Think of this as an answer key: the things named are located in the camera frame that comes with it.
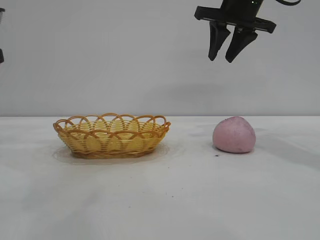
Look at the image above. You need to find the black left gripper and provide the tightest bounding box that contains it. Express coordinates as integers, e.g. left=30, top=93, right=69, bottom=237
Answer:
left=0, top=8, right=6, bottom=64

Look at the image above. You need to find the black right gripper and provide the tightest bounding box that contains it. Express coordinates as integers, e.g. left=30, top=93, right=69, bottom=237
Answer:
left=194, top=0, right=277, bottom=63

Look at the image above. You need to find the pink peach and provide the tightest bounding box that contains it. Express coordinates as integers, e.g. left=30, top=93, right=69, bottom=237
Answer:
left=212, top=116, right=257, bottom=154

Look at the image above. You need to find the woven yellow wicker basket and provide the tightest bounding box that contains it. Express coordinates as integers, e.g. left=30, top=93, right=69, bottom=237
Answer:
left=52, top=112, right=172, bottom=160

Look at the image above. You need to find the white tablecloth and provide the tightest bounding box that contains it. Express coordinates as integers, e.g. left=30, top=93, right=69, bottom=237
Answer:
left=0, top=115, right=320, bottom=240

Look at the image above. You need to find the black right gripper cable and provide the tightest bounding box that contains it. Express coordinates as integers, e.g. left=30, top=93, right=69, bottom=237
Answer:
left=274, top=0, right=302, bottom=6

